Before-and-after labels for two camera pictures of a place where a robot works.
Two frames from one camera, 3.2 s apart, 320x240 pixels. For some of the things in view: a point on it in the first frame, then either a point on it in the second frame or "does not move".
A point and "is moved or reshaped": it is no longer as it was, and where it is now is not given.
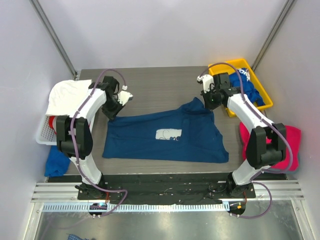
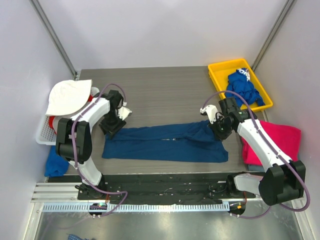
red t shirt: x=50 y=119 does not move
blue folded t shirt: x=57 y=163 does not move
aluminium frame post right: x=271 y=32 does not move
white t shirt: x=65 y=95 does not move
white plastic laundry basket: x=46 y=136 does not move
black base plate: x=165 y=189 does not move
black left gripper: x=111 y=110 → x=112 y=126
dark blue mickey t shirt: x=185 y=132 is moved or reshaped
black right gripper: x=208 y=101 → x=221 y=131
